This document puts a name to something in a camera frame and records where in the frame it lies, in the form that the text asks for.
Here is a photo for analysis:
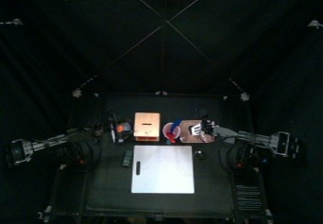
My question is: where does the small brown wooden board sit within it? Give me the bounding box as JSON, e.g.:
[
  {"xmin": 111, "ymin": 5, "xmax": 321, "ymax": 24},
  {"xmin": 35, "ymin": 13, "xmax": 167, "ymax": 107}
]
[{"xmin": 178, "ymin": 118, "xmax": 217, "ymax": 144}]

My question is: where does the blue marker pen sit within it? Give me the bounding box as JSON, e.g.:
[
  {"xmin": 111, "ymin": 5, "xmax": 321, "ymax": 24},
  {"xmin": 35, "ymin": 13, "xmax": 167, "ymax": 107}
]
[{"xmin": 170, "ymin": 118, "xmax": 185, "ymax": 130}]

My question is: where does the dark green rectangular object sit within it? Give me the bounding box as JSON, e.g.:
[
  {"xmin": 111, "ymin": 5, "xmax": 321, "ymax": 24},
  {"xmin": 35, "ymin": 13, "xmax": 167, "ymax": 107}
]
[{"xmin": 122, "ymin": 149, "xmax": 134, "ymax": 168}]

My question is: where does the white cutting board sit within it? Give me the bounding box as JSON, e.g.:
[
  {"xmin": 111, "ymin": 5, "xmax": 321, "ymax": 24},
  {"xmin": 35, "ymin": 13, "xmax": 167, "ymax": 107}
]
[{"xmin": 130, "ymin": 145, "xmax": 197, "ymax": 195}]

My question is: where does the white text warning label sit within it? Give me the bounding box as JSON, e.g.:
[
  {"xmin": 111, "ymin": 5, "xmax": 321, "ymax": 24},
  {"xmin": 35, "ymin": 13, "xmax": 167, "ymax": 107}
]
[{"xmin": 234, "ymin": 184, "xmax": 265, "ymax": 212}]

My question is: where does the thin tan cord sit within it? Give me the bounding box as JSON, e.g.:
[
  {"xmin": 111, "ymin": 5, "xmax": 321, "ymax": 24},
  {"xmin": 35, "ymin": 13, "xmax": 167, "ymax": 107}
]
[
  {"xmin": 75, "ymin": 0, "xmax": 223, "ymax": 94},
  {"xmin": 118, "ymin": 0, "xmax": 250, "ymax": 97}
]

